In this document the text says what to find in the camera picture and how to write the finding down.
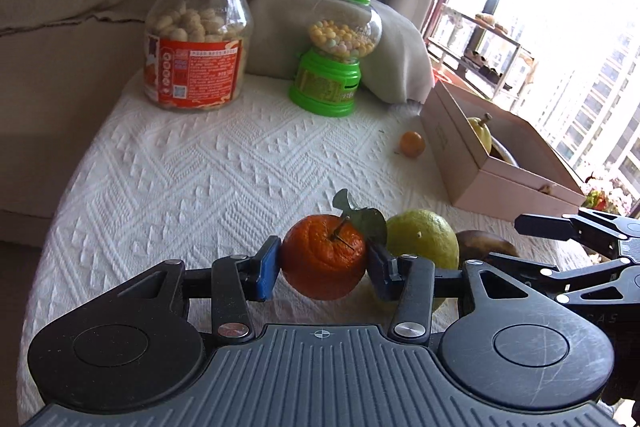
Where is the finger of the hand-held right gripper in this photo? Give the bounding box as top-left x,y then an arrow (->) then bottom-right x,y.
485,256 -> 640,306
514,207 -> 640,258

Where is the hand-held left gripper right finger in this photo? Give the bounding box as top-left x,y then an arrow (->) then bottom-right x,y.
366,243 -> 555,344

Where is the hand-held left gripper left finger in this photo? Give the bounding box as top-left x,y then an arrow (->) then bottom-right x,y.
114,235 -> 282,344

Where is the mandarin with leaf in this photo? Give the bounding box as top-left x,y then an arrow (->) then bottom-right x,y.
280,188 -> 388,301

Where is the small brown banana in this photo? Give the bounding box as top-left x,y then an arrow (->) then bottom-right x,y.
455,230 -> 521,264

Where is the pink cardboard box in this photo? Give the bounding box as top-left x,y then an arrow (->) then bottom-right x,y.
419,79 -> 587,219

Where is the yellow-green lemon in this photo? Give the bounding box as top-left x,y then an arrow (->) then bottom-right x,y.
370,209 -> 460,313

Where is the flowering plant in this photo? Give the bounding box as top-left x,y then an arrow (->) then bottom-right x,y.
580,172 -> 640,215

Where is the yellow pear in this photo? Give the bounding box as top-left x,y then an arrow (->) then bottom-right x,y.
466,113 -> 493,155

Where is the white textured tablecloth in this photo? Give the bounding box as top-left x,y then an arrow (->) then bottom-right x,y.
16,69 -> 616,425

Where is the leafless mandarin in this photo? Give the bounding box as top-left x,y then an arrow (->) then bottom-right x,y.
399,131 -> 426,159

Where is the balcony rack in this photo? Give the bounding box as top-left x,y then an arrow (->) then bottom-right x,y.
425,0 -> 538,102

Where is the green candy dispenser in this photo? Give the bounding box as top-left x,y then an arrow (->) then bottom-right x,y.
288,0 -> 383,118

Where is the peanut jar with gold lid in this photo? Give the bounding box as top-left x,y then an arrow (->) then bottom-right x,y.
144,0 -> 254,112

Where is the white pillow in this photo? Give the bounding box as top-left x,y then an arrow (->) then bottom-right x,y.
245,0 -> 435,105

